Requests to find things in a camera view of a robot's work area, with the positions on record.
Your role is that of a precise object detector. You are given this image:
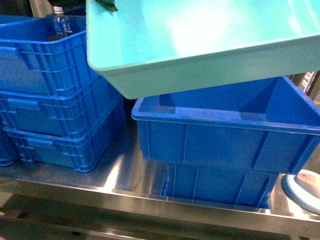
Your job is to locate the blue round object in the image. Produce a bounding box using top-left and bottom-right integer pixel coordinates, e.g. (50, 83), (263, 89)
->
(281, 169), (320, 215)

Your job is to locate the teal plastic bin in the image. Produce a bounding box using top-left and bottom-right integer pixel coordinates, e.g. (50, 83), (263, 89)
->
(86, 0), (320, 99)

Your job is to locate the top blue ribbed crate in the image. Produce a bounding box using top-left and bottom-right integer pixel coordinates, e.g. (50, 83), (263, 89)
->
(0, 16), (99, 97)

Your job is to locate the upper smooth blue bin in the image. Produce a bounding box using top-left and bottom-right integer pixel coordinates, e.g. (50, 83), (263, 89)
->
(131, 76), (320, 174)

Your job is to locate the stainless steel shelf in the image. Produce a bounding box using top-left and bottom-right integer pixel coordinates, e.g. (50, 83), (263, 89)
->
(0, 139), (320, 240)

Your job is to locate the bottom blue ribbed crate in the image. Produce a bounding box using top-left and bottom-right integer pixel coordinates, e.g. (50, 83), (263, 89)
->
(2, 99), (127, 174)

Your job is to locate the blue ribbed crate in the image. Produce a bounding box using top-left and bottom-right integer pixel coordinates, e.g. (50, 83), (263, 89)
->
(2, 99), (127, 174)
(0, 16), (99, 97)
(0, 77), (122, 138)

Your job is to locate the clear water bottle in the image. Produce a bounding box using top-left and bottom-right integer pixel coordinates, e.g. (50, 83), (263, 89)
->
(48, 6), (74, 41)

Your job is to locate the middle blue ribbed crate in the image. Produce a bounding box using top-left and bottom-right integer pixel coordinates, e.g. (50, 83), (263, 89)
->
(0, 77), (122, 138)

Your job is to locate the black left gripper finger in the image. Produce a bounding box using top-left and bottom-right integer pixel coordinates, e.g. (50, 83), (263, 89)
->
(96, 0), (118, 12)

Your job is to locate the lower smooth blue bin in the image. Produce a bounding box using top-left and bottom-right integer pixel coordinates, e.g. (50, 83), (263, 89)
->
(161, 163), (279, 208)

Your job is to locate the smooth blue bin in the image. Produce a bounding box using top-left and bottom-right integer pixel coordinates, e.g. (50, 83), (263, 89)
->
(161, 163), (279, 208)
(131, 76), (320, 174)

